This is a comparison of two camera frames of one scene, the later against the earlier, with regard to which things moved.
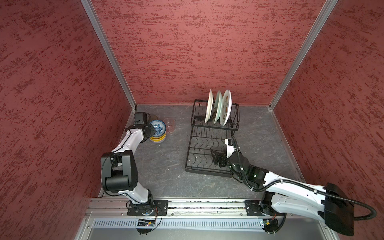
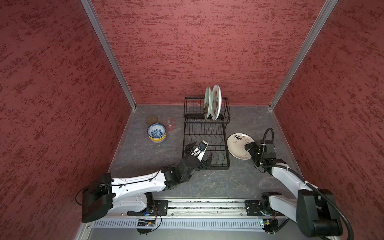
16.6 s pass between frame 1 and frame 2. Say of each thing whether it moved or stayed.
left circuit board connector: stayed
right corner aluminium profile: stayed
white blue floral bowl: moved
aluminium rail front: stayed
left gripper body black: moved
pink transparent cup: stayed
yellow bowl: stayed
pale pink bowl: stayed
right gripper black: moved
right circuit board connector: stayed
